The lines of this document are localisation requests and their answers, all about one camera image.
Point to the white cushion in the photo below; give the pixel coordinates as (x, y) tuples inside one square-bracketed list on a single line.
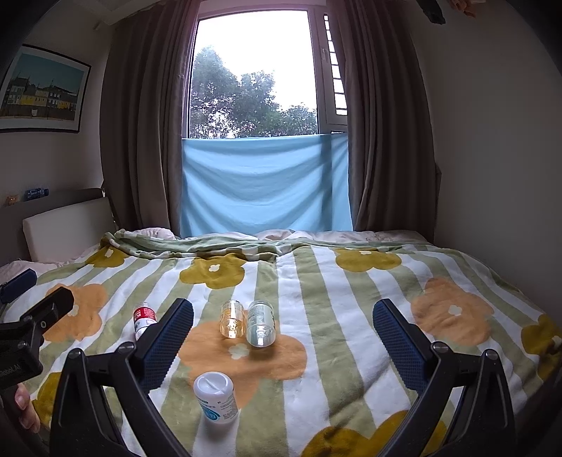
[(66, 230)]

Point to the window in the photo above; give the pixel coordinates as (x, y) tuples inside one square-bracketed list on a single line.
[(259, 79)]

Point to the red label bottle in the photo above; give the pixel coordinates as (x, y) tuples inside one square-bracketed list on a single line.
[(144, 317)]

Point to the brown curtain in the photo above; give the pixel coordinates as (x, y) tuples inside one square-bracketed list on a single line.
[(386, 132), (145, 132)]

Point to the floral striped blanket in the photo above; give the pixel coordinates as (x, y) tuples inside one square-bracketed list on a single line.
[(316, 307)]

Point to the white plastic bottle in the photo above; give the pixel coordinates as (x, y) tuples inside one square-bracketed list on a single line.
[(215, 397)]

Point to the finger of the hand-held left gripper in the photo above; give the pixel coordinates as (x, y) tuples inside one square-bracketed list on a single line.
[(19, 283), (48, 307)]

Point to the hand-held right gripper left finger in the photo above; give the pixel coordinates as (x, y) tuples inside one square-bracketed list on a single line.
[(169, 340)]

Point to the framed town picture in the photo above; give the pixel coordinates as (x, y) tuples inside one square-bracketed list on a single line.
[(41, 92)]

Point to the person's left hand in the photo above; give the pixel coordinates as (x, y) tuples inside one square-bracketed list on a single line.
[(25, 406)]

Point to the blue water bottle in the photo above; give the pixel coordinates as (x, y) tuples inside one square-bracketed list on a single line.
[(36, 193)]

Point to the grey bed headboard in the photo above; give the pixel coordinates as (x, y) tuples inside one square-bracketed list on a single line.
[(70, 195)]

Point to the light blue cloth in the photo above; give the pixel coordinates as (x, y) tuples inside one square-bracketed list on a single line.
[(263, 184)]

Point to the dark wall object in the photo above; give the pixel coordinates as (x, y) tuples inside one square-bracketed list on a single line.
[(432, 11)]

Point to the clear plastic bottle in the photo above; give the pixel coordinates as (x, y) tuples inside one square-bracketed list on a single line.
[(261, 324)]

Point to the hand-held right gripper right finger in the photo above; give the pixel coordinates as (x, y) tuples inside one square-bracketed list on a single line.
[(397, 340)]

